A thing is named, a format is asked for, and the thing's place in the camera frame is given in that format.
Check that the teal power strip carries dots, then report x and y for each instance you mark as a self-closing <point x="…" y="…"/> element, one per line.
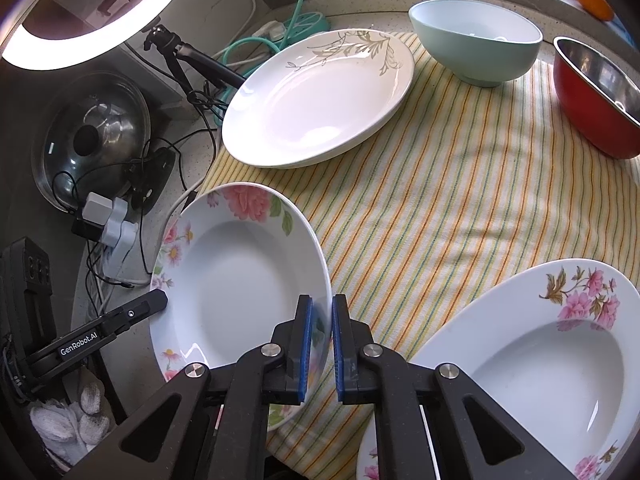
<point x="312" y="22"/>

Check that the black oval device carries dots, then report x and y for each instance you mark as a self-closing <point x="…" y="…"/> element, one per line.
<point x="155" y="175"/>

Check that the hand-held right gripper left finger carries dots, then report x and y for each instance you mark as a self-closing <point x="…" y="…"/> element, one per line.
<point x="306" y="345"/>

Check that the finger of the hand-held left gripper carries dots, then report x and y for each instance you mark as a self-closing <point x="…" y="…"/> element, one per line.
<point x="100" y="332"/>

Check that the glass pot lid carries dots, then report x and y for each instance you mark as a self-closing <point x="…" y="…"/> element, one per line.
<point x="115" y="110"/>

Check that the red steel bowl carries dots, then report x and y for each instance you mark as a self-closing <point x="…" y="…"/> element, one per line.
<point x="590" y="120"/>

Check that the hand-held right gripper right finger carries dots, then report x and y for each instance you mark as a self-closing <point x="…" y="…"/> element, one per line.
<point x="339" y="350"/>

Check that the striped yellow cloth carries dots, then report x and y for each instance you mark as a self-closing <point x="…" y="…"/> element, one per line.
<point x="425" y="200"/>

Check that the black tripod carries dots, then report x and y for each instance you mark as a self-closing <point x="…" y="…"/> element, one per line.
<point x="200" y="60"/>

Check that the leaf print white plate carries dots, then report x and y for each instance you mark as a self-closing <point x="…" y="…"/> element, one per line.
<point x="310" y="105"/>

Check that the orange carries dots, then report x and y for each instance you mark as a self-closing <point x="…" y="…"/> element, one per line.
<point x="592" y="0"/>

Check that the pale blue power strip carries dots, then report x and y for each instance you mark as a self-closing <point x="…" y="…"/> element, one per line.
<point x="120" y="235"/>

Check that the light green bowl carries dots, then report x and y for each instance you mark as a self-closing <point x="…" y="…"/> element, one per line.
<point x="465" y="55"/>

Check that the person's left hand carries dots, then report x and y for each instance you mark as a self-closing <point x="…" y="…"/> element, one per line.
<point x="60" y="420"/>

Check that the pink floral white plate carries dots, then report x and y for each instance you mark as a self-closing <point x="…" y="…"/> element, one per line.
<point x="235" y="280"/>
<point x="540" y="375"/>

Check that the white plug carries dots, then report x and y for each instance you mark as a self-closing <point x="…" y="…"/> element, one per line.
<point x="267" y="30"/>

